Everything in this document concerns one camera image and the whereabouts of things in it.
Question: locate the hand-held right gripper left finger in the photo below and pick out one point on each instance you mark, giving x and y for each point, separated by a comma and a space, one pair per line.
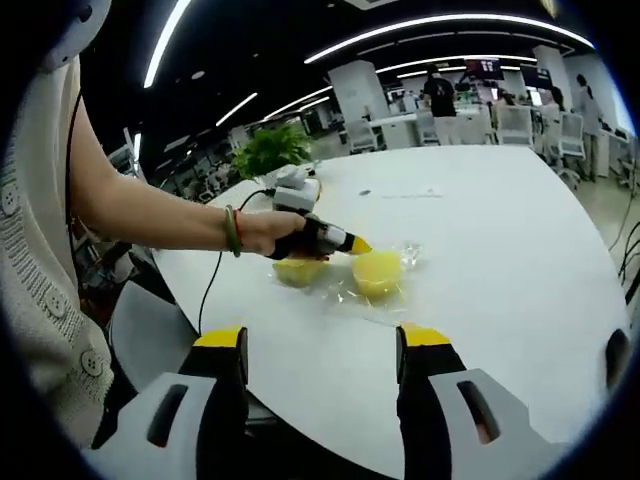
180, 425

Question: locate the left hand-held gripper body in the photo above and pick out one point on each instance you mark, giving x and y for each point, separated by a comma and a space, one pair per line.
297, 195

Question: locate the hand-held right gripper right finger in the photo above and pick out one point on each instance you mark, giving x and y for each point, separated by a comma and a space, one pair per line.
455, 415

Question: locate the person's left hand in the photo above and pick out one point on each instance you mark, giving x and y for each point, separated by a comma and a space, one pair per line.
265, 230

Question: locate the green potted plant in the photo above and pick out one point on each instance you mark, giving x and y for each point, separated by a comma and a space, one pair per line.
272, 150

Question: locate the green jade bangle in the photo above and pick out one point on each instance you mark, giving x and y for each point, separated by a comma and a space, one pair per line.
231, 235

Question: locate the white mesh chair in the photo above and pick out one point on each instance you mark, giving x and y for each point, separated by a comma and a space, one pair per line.
361, 135
515, 125

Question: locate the black oval object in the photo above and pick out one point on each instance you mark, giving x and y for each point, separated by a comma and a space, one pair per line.
618, 360

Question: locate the grey metal shelving rack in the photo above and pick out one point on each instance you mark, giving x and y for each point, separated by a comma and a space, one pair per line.
127, 155

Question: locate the long ceiling light strip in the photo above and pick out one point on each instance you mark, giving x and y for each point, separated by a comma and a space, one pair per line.
165, 42

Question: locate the cream knit cardigan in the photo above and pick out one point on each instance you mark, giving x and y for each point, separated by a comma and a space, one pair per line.
35, 280

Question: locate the curved ceiling light strip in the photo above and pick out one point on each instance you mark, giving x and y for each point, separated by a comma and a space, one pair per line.
440, 25

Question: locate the hanging display screen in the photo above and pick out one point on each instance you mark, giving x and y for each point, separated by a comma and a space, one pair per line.
539, 76
484, 67

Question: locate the white chest-worn device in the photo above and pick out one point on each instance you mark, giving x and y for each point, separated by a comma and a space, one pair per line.
75, 30

